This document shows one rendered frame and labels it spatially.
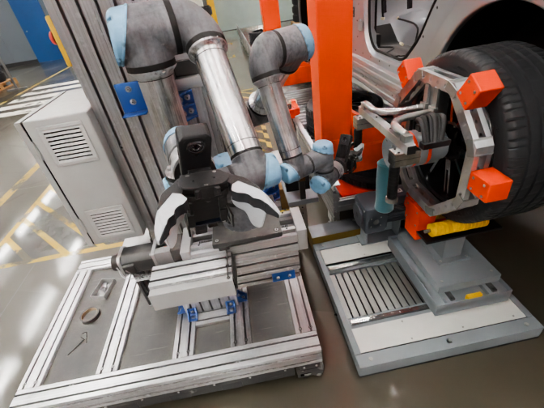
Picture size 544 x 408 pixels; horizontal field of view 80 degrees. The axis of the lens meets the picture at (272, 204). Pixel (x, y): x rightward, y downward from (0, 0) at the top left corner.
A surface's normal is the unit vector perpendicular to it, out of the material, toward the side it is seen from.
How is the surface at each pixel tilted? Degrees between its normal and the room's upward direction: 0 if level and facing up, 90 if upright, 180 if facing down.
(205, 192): 90
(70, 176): 90
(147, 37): 90
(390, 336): 0
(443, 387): 0
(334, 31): 90
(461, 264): 0
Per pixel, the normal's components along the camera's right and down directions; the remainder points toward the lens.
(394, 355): -0.13, -0.81
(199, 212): 0.37, 0.50
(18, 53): 0.13, 0.55
